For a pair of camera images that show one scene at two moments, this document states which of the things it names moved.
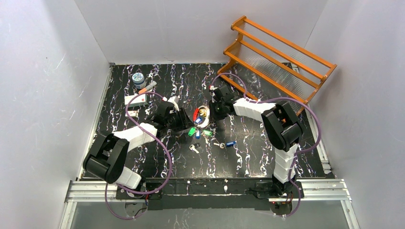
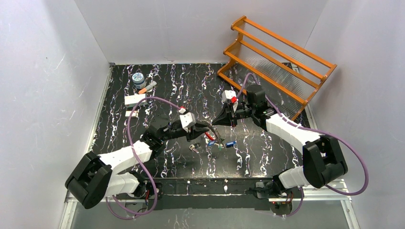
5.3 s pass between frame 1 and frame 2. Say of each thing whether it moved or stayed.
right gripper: moved
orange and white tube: stayed
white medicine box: stayed
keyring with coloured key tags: moved
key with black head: stayed
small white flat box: stayed
